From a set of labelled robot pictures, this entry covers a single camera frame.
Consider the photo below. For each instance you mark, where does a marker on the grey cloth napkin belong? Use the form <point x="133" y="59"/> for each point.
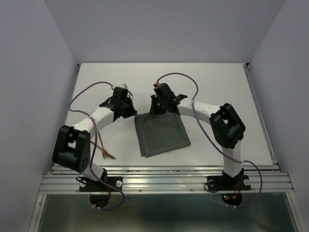
<point x="158" y="134"/>

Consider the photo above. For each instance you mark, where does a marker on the aluminium right side rail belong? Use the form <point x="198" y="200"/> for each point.
<point x="262" y="121"/>

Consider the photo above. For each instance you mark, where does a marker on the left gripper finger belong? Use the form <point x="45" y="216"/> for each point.
<point x="129" y="102"/>
<point x="125" y="112"/>

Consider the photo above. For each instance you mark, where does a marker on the copper knife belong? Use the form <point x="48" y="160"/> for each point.
<point x="109" y="155"/>

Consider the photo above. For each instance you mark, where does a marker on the copper fork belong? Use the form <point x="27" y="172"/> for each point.
<point x="102" y="147"/>

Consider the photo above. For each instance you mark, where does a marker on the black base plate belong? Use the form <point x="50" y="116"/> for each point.
<point x="224" y="182"/>
<point x="88" y="185"/>

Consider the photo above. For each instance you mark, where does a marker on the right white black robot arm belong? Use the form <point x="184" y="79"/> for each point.
<point x="227" y="128"/>

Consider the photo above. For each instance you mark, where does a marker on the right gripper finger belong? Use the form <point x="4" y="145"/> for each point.
<point x="161" y="111"/>
<point x="153" y="108"/>

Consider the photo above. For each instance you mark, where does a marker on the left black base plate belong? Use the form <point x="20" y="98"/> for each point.
<point x="88" y="185"/>

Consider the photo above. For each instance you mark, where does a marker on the aluminium front rail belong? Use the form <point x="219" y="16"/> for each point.
<point x="166" y="179"/>

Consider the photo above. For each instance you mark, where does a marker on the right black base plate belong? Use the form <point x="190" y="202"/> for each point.
<point x="224" y="182"/>

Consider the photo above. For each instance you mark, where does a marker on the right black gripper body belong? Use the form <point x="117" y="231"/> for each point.
<point x="161" y="103"/>

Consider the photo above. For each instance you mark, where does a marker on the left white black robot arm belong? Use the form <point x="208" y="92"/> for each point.
<point x="73" y="144"/>

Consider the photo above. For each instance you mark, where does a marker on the aluminium rail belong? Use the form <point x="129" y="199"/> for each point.
<point x="166" y="179"/>
<point x="262" y="121"/>

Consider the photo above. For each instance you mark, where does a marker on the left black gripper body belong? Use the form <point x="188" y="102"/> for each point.
<point x="124" y="104"/>

